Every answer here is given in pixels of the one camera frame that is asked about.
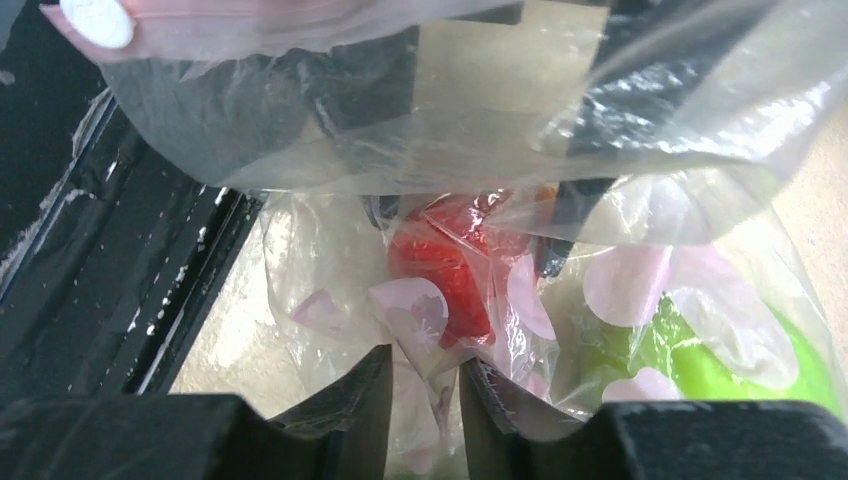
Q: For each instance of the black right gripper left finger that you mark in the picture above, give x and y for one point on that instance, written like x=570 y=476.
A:
x=340 y=432

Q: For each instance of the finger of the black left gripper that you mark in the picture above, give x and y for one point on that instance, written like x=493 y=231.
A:
x=355 y=86
x=612 y=105

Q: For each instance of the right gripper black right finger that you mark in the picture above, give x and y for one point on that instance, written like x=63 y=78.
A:
x=512 y=434

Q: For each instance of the clear zip top bag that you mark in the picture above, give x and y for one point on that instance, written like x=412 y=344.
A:
x=747 y=85

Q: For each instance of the red fake fruit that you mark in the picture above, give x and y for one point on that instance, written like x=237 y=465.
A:
x=447 y=243

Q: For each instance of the black mounting base rail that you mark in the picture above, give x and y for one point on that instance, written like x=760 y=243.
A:
x=111 y=258

